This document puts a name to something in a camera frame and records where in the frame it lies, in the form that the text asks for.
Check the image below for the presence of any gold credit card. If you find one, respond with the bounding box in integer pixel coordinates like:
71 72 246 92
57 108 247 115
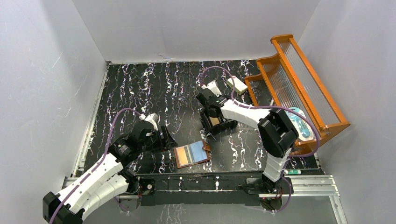
177 146 193 166

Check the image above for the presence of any black card tray box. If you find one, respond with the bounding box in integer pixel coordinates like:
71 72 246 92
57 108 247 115
200 110 238 135

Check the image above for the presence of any orange leather card holder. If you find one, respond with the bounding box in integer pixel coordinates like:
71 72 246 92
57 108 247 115
174 140 211 168

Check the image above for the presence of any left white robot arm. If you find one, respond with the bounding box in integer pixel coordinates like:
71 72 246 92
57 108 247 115
42 120 178 224

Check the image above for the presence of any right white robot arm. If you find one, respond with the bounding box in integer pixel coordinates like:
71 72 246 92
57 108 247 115
196 88 298 193

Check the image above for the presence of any white rectangular box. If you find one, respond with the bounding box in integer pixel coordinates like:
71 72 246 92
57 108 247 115
226 76 248 95

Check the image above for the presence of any orange wooden shelf rack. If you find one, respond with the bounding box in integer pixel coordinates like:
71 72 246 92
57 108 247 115
244 34 350 145

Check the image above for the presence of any blue blister pack item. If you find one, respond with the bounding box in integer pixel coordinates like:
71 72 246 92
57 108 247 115
286 112 314 141

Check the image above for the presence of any green marker pen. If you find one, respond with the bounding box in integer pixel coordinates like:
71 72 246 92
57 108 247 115
284 169 302 175

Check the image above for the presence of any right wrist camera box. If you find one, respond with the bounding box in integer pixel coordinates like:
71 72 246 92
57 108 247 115
201 80 222 97

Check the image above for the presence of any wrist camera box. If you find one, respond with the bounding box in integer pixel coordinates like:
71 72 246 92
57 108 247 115
201 80 222 97
139 113 159 131

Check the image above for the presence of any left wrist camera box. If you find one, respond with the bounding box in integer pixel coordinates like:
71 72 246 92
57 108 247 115
139 113 159 131

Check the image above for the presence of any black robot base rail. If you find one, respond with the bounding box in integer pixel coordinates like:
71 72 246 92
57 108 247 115
140 171 272 206

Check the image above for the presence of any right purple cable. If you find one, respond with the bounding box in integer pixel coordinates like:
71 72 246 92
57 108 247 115
200 66 321 155

